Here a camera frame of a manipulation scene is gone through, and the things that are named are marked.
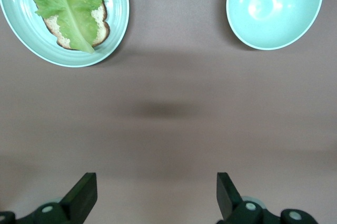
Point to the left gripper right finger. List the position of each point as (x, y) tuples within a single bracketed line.
[(231, 205)]

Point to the mint green bowl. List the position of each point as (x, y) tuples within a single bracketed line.
[(273, 8)]

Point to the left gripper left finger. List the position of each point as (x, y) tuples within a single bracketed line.
[(79, 200)]

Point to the mint green plate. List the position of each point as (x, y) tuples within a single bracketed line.
[(21, 31)]

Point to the toasted bread slice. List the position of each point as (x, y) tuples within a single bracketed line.
[(101, 33)]

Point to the green lettuce leaf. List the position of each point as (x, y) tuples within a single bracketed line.
[(68, 5)]

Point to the brown table cloth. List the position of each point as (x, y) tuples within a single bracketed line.
[(168, 129)]

